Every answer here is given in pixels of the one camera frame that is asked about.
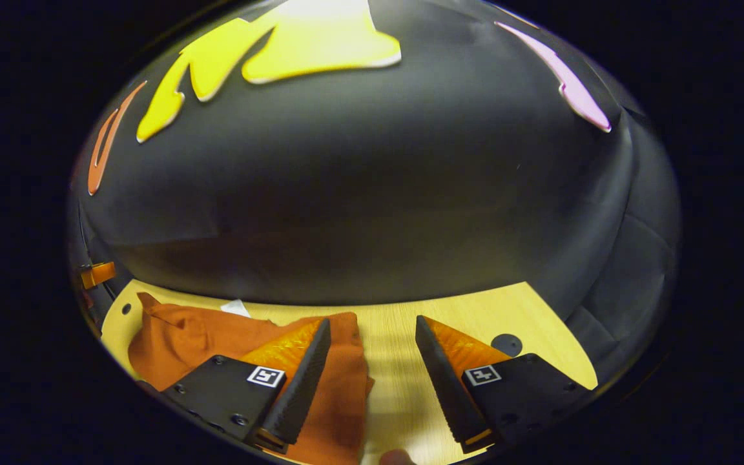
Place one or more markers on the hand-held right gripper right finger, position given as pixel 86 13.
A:
pixel 449 387

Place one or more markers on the black backdrop cloth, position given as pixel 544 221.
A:
pixel 378 194

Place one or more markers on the orange button shirt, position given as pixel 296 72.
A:
pixel 191 342

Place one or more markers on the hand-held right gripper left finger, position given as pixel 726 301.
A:
pixel 301 387

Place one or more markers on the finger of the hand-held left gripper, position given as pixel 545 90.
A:
pixel 97 275

